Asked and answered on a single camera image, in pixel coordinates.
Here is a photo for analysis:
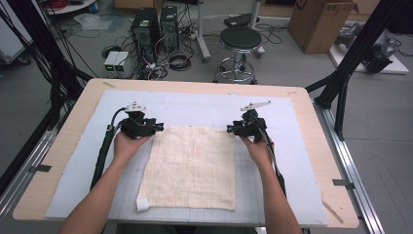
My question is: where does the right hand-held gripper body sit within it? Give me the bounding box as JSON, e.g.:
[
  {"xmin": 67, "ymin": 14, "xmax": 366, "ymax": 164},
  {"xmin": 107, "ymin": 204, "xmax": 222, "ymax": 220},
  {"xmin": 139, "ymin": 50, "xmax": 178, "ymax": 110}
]
[{"xmin": 235, "ymin": 100, "xmax": 272, "ymax": 144}]

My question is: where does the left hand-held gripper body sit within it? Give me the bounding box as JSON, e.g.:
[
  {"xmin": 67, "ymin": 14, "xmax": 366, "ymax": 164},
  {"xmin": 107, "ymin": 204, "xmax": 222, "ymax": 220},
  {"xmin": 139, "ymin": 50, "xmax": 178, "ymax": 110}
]
[{"xmin": 120, "ymin": 101, "xmax": 156, "ymax": 139}]

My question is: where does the cream cloth with white tag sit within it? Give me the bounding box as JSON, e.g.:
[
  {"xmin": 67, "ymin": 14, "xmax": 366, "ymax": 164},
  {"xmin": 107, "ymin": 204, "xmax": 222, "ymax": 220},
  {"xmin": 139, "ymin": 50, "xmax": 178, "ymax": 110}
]
[{"xmin": 135, "ymin": 125, "xmax": 238, "ymax": 214}]

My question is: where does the person's left hand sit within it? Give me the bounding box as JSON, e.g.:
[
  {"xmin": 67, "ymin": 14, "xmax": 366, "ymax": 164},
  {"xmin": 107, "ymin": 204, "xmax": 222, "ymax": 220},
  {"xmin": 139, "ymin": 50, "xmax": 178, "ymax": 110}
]
[{"xmin": 112, "ymin": 131, "xmax": 154, "ymax": 165}]

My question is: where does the person's right hand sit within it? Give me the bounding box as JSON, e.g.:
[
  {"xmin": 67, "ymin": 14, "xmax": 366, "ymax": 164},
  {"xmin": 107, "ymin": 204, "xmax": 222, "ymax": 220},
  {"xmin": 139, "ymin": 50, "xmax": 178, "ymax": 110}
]
[{"xmin": 240, "ymin": 136, "xmax": 275, "ymax": 170}]

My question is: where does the white grid mat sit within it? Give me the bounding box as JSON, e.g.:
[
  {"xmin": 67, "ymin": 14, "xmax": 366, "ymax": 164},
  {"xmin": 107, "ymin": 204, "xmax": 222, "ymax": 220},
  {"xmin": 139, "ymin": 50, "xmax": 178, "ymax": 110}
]
[{"xmin": 45, "ymin": 89, "xmax": 329, "ymax": 227}]

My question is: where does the white power supply unit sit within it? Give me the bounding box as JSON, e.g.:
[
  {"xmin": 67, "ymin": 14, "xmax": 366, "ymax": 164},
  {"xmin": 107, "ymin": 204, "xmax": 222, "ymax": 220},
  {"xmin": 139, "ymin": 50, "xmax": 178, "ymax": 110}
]
[
  {"xmin": 113, "ymin": 51, "xmax": 131, "ymax": 73},
  {"xmin": 103, "ymin": 51, "xmax": 120, "ymax": 73}
]

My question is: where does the black round stool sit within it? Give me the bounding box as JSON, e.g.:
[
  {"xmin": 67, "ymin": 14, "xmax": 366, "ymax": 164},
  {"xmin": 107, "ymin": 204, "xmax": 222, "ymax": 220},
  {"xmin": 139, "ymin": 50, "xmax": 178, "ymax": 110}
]
[{"xmin": 213, "ymin": 25, "xmax": 266, "ymax": 86}]

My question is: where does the large black computer tower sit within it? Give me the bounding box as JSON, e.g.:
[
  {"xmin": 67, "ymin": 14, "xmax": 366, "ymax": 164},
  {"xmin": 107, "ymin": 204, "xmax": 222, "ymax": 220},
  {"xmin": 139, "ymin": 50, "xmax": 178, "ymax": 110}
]
[{"xmin": 131, "ymin": 8, "xmax": 162, "ymax": 63}]

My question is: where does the slim black computer tower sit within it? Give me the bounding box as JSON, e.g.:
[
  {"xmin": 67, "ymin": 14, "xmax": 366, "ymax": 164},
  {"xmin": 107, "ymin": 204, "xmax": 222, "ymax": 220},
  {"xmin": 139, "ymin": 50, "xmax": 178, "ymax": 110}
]
[{"xmin": 160, "ymin": 5, "xmax": 180, "ymax": 53}]

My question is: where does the white desk leg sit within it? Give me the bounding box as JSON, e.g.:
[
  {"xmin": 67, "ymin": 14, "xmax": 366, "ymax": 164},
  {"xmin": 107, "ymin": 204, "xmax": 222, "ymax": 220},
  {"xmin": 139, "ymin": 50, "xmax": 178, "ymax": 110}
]
[
  {"xmin": 194, "ymin": 0, "xmax": 212, "ymax": 63},
  {"xmin": 248, "ymin": 0, "xmax": 266, "ymax": 59}
]

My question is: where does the grey tape piece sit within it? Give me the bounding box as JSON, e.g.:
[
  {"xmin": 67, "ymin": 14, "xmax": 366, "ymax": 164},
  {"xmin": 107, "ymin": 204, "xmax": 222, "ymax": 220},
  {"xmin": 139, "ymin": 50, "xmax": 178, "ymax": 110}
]
[
  {"xmin": 28, "ymin": 164, "xmax": 53, "ymax": 174},
  {"xmin": 332, "ymin": 178, "xmax": 356, "ymax": 190}
]

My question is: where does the clear plastic bag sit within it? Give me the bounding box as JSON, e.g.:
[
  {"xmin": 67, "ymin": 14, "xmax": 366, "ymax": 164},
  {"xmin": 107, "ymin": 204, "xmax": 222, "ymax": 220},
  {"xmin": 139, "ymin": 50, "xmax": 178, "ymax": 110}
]
[{"xmin": 73, "ymin": 13, "xmax": 114, "ymax": 32}]

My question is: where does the thin wooden strip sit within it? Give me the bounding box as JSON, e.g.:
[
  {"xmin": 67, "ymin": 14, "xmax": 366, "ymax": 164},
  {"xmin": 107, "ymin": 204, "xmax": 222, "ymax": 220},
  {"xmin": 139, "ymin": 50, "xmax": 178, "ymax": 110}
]
[{"xmin": 320, "ymin": 199, "xmax": 345, "ymax": 225}]

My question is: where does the brown cardboard box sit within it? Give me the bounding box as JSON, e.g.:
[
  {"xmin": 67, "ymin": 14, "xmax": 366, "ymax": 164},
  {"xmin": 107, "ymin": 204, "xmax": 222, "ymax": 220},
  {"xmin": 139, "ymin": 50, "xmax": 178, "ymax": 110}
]
[{"xmin": 287, "ymin": 0, "xmax": 358, "ymax": 55}]

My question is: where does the white round table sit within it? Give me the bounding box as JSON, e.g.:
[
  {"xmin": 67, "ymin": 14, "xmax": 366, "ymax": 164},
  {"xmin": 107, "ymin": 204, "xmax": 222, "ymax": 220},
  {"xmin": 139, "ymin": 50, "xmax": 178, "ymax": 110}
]
[{"xmin": 45, "ymin": 0, "xmax": 98, "ymax": 16}]

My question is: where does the grey robot part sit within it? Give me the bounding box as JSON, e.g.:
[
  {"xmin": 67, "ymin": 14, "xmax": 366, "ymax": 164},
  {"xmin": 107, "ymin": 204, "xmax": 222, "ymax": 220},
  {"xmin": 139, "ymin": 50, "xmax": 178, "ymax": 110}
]
[{"xmin": 335, "ymin": 21, "xmax": 362, "ymax": 47}]

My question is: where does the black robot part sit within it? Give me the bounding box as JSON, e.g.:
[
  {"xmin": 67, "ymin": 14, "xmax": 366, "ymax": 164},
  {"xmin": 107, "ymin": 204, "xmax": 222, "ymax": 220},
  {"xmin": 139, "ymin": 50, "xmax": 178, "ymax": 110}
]
[{"xmin": 362, "ymin": 44, "xmax": 394, "ymax": 74}]

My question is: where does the white cabinet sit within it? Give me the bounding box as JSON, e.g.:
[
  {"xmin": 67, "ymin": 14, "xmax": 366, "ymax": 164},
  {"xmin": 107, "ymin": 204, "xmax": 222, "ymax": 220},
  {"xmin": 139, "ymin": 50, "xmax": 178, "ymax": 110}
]
[{"xmin": 0, "ymin": 6, "xmax": 34, "ymax": 65}]

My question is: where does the white floor board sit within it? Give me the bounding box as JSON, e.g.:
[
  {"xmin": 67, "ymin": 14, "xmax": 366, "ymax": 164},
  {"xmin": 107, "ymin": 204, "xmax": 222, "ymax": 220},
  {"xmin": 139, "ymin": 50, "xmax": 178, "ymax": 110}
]
[{"xmin": 328, "ymin": 41, "xmax": 410, "ymax": 75}]

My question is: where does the left hand-held gripper black cable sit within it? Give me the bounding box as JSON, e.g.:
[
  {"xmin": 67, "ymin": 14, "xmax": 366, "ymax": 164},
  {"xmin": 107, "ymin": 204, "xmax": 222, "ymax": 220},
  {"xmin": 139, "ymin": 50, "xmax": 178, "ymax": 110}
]
[{"xmin": 90, "ymin": 106, "xmax": 128, "ymax": 191}]

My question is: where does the hand-held gripper black cable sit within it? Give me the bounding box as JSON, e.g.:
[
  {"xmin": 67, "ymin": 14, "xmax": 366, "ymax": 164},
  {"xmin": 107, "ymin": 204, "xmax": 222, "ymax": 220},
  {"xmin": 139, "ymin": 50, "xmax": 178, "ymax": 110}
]
[
  {"xmin": 90, "ymin": 106, "xmax": 128, "ymax": 191},
  {"xmin": 256, "ymin": 118, "xmax": 287, "ymax": 198}
]

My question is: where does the right hand-held gripper black cable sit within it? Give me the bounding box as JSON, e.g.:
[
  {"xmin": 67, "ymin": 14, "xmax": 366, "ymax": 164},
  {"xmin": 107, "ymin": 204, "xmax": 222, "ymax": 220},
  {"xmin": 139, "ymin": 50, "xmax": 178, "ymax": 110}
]
[{"xmin": 256, "ymin": 118, "xmax": 287, "ymax": 198}]

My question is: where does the white cable bundle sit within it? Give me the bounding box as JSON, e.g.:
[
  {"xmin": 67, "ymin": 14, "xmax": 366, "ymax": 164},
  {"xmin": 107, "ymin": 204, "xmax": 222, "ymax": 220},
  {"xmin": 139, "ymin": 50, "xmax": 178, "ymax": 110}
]
[{"xmin": 141, "ymin": 59, "xmax": 170, "ymax": 81}]

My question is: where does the coiled black cable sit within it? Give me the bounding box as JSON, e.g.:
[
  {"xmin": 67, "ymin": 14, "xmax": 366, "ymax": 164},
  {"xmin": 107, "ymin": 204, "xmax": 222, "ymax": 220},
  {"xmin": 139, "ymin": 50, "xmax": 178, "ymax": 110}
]
[{"xmin": 168, "ymin": 51, "xmax": 193, "ymax": 72}]

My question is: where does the black cable ring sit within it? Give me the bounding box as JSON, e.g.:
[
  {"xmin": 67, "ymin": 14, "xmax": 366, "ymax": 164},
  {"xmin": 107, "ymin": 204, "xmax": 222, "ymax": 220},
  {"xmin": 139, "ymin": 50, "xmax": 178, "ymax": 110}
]
[{"xmin": 100, "ymin": 45, "xmax": 122, "ymax": 59}]

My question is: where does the loose black floor cable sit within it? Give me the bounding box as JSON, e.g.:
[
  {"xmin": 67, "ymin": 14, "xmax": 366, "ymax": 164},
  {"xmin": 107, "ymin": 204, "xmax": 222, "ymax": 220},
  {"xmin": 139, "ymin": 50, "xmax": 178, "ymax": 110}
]
[{"xmin": 257, "ymin": 21, "xmax": 290, "ymax": 46}]

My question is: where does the aluminium rail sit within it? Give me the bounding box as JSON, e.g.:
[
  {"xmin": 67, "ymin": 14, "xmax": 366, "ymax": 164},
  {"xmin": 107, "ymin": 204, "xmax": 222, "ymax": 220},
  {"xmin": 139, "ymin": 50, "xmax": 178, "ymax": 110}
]
[
  {"xmin": 313, "ymin": 98, "xmax": 387, "ymax": 234},
  {"xmin": 0, "ymin": 130, "xmax": 58, "ymax": 223}
]

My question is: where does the black frame post with cables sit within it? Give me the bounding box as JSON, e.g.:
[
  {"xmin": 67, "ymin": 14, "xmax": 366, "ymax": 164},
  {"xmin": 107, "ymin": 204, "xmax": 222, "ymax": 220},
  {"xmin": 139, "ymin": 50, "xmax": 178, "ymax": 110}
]
[{"xmin": 0, "ymin": 0, "xmax": 94, "ymax": 131}]

